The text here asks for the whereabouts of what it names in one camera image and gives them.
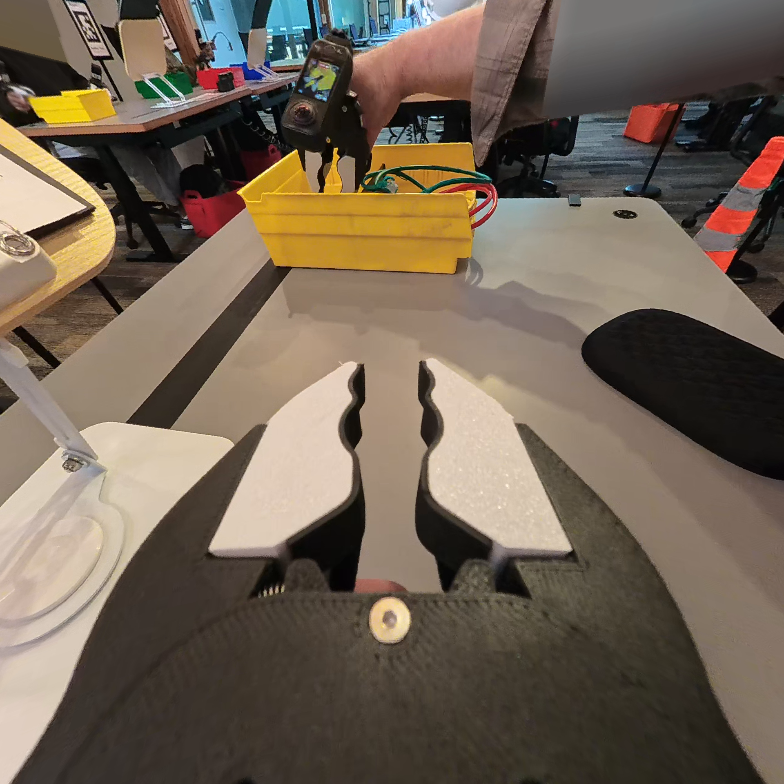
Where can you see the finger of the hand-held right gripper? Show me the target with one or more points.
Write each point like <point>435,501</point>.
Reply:
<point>311,164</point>
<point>348,174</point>

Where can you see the white sign stand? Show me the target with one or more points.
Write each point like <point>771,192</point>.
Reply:
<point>153,453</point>

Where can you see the striped orange traffic cone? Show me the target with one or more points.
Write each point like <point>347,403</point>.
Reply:
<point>735,214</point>

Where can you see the small yellow bin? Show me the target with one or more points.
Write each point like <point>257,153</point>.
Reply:
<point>73,107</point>

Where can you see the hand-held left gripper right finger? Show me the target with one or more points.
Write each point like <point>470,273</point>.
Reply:
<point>490,490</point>

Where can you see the black quilted wrist rest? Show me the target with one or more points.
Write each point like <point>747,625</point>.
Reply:
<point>704,386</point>

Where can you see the person's right forearm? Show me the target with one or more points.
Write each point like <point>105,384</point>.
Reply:
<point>441,61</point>

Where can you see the black stanchion post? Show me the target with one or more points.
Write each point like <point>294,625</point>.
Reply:
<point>643,190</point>

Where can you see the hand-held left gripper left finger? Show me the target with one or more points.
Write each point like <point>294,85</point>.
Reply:
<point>288,484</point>

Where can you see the grey office desk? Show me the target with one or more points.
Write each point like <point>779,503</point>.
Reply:
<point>153,113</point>

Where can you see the black office chair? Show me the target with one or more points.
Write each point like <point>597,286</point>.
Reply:
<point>539,153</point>

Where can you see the tan board on stand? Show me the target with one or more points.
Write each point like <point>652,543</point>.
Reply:
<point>142,49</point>

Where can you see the person's right hand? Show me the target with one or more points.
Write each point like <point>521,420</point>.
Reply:
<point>377,92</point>

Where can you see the small green bin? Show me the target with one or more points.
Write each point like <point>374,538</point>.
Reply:
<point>177,83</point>

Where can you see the red floor bin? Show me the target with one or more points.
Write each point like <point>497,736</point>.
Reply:
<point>260,162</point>
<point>211,214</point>

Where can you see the yellow plastic bin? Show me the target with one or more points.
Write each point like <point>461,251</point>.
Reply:
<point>355,226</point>

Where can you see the small red bin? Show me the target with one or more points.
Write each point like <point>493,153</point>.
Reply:
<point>211,76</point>

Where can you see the orange storage bin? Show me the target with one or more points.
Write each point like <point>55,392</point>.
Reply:
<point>649,122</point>

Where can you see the small blue bin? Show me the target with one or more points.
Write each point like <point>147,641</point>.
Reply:
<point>251,70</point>

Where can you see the black white tag sign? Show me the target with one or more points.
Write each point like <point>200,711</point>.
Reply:
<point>89,30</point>

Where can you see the wooden sign board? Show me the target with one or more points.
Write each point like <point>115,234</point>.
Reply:
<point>79,245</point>

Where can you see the black desk grommet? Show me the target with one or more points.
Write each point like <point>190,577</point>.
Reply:
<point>625,214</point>

